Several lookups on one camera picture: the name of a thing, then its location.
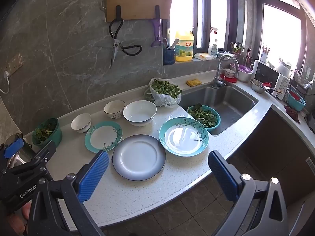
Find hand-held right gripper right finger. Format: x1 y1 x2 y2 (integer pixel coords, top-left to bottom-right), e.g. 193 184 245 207
207 150 289 236

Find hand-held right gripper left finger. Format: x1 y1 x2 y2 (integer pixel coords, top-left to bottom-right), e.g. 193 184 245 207
27 150 110 236

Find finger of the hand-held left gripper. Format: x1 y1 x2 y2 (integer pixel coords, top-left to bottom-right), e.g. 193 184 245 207
0 138 25 171
2 141 57 177

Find small teal floral plate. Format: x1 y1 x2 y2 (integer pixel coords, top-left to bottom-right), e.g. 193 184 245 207
85 121 123 152

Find small plain white bowl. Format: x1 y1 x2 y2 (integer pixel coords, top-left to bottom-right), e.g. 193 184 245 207
71 113 92 133

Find teal floral deep plate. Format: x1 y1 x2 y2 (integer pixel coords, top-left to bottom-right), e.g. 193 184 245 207
159 117 209 157

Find printed white bowl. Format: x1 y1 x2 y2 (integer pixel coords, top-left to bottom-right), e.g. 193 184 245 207
104 100 126 119

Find large white bowl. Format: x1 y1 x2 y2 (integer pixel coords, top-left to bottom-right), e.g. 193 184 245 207
123 100 157 127

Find person's left hand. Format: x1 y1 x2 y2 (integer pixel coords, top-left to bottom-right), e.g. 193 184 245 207
5 202 32 236

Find steel rice cooker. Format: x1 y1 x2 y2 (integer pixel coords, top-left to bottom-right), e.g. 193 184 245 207
6 133 37 169

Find teal basin of greens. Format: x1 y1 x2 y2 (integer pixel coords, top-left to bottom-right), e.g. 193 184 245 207
32 117 63 146

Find brown base cabinet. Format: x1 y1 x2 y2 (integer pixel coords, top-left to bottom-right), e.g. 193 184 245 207
229 104 315 207

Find teal colander of greens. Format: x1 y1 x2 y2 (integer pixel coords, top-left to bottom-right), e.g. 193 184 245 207
187 104 221 131

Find steel kitchen sink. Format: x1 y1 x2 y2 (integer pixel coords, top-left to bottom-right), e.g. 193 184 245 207
179 82 259 136

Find dark red cloth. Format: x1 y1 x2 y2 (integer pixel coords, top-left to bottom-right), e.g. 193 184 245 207
283 105 301 124

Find chrome faucet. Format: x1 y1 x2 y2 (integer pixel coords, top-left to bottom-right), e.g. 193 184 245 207
212 53 240 89

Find steel mixing bowl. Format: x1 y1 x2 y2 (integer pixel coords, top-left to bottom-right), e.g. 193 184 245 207
250 78 267 94

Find red patterned bowl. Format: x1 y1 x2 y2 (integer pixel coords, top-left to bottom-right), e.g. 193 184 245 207
223 68 238 83

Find plastic bag of greens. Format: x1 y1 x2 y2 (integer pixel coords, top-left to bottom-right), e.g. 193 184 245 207
144 78 183 108

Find teal plastic basket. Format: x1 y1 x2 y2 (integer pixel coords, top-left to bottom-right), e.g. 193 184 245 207
286 88 307 112

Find white microwave oven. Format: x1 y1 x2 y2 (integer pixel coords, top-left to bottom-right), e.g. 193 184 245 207
253 59 291 101

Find white packet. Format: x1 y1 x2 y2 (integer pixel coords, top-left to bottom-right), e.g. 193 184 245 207
194 52 214 61

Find white spray bottle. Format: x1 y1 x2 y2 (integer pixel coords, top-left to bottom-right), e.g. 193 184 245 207
207 27 220 58

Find white mug with utensils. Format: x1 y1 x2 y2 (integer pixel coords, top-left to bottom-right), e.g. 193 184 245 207
260 45 271 64

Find blue utensil cup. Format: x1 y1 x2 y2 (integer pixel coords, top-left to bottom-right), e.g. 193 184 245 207
163 38 179 65

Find yellow liquid bottle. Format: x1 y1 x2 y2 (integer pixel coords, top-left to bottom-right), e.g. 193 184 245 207
175 30 195 62

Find purple peeler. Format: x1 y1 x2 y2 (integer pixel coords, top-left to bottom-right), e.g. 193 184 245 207
151 19 163 48

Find dark framed window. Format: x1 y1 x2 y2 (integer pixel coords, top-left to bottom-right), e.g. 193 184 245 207
255 0 309 70
167 0 238 51

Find wooden cutting board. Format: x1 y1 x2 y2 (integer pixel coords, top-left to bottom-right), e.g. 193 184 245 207
106 0 176 22

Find white power plug with cable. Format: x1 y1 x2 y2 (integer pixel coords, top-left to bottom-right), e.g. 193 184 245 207
0 71 11 94

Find gold wall socket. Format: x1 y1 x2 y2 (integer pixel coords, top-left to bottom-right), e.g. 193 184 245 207
8 52 23 71

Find wire strainer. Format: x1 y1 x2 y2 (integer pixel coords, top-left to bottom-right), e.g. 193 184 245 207
294 69 313 90

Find black handled kitchen scissors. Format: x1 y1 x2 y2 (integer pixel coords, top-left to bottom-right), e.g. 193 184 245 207
108 18 143 69

